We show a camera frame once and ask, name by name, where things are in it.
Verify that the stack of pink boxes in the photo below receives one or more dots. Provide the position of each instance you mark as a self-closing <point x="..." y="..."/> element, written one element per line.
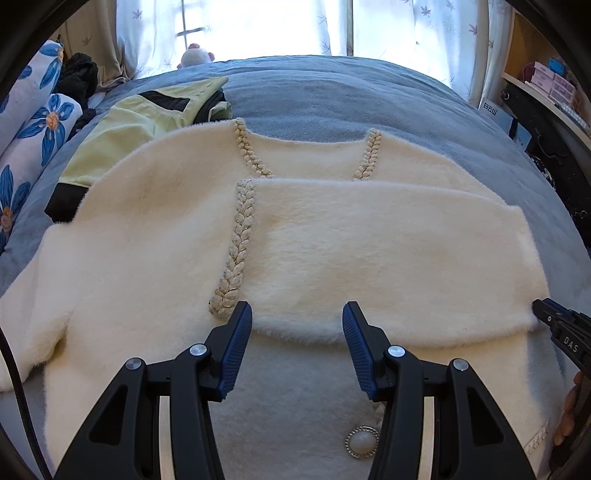
<point x="554" y="83"/>

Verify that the beige curtain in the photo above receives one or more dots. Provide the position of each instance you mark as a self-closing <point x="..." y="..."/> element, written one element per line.
<point x="97" y="41"/>

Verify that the blue floral pillow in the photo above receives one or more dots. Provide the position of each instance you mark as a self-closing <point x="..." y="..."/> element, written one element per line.
<point x="41" y="138"/>
<point x="27" y="83"/>

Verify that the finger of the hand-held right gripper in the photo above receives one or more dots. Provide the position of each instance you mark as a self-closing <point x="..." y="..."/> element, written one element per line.
<point x="547" y="311"/>

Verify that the wooden shelf unit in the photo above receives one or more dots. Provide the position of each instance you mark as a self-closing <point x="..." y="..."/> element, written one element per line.
<point x="526" y="41"/>

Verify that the white cardboard box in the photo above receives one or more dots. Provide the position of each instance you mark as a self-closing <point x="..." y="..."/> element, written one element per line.
<point x="495" y="115"/>

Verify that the white sheer curtain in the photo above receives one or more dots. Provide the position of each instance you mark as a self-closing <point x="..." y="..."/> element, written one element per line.
<point x="231" y="27"/>
<point x="429" y="37"/>

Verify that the pink white plush toy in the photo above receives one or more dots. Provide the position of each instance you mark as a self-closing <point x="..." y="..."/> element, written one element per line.
<point x="196" y="56"/>

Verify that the cream fuzzy coat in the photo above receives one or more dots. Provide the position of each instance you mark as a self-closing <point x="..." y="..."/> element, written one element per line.
<point x="323" y="240"/>

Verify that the black clothing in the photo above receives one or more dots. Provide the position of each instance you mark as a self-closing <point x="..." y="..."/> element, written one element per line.
<point x="78" y="78"/>

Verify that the blue-grey blanket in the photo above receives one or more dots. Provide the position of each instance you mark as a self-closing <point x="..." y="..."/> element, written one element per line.
<point x="323" y="92"/>

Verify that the person's right hand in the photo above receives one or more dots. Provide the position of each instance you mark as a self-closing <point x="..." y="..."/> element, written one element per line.
<point x="570" y="406"/>

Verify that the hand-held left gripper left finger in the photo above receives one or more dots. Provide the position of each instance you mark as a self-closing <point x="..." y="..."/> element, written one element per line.
<point x="238" y="350"/>

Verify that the yellow-green jacket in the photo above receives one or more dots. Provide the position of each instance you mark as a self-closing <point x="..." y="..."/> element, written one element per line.
<point x="138" y="124"/>

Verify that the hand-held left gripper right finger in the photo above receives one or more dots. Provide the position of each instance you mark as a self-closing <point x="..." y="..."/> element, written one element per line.
<point x="358" y="350"/>

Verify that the black white patterned cloth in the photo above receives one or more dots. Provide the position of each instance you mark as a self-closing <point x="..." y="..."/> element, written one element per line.
<point x="542" y="170"/>

